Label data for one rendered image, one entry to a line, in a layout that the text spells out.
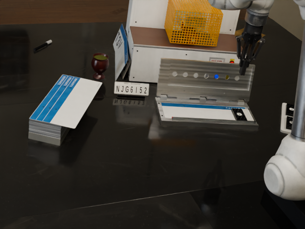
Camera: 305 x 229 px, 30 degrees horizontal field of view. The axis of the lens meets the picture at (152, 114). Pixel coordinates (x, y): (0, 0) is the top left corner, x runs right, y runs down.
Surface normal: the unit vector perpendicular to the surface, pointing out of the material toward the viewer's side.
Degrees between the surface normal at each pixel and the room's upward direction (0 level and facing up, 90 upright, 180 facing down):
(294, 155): 63
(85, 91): 0
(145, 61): 90
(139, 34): 0
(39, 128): 90
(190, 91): 79
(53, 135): 90
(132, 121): 0
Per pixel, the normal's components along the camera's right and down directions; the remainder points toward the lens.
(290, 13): 0.37, 0.52
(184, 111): 0.14, -0.85
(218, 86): 0.15, 0.35
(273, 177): -0.91, 0.18
